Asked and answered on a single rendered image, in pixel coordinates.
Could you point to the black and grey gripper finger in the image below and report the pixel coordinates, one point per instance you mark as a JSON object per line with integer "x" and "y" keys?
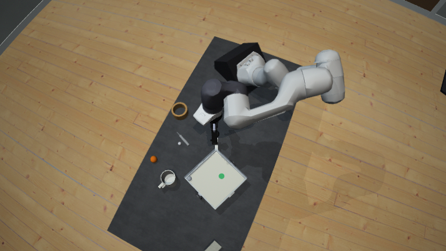
{"x": 214, "y": 134}

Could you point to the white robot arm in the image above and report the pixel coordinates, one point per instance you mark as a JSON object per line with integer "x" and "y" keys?
{"x": 305, "y": 82}

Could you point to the white mug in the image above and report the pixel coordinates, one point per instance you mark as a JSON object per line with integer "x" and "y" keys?
{"x": 167, "y": 177}

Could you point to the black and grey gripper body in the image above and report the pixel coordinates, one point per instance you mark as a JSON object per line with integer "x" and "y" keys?
{"x": 216, "y": 120}

